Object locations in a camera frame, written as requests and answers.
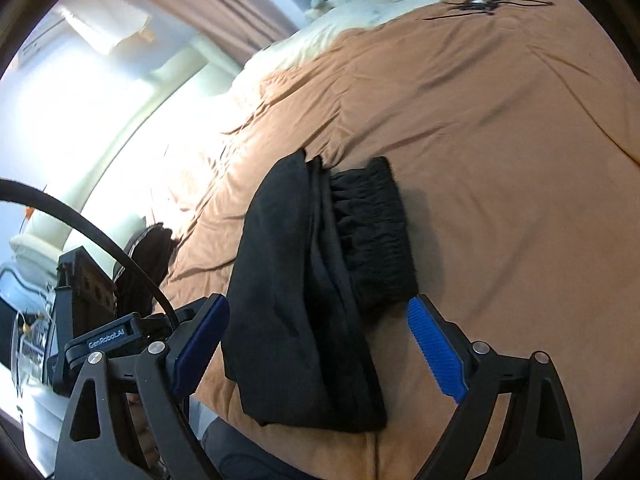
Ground cream bed sheet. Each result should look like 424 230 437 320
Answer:
240 0 536 82

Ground person left hand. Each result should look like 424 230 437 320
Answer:
127 393 160 468

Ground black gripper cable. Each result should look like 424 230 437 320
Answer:
0 178 180 330

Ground black pants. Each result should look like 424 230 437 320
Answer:
222 152 418 434

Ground black cable on bed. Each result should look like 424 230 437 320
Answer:
423 0 556 22

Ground orange bed blanket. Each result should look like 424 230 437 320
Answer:
163 0 639 479

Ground cream padded headboard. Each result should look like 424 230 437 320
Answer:
1 37 241 244

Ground hanging white garment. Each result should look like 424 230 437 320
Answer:
56 0 156 54

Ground stack of folded black clothes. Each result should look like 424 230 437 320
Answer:
113 222 177 318

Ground left pink curtain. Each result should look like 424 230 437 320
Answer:
102 0 331 66

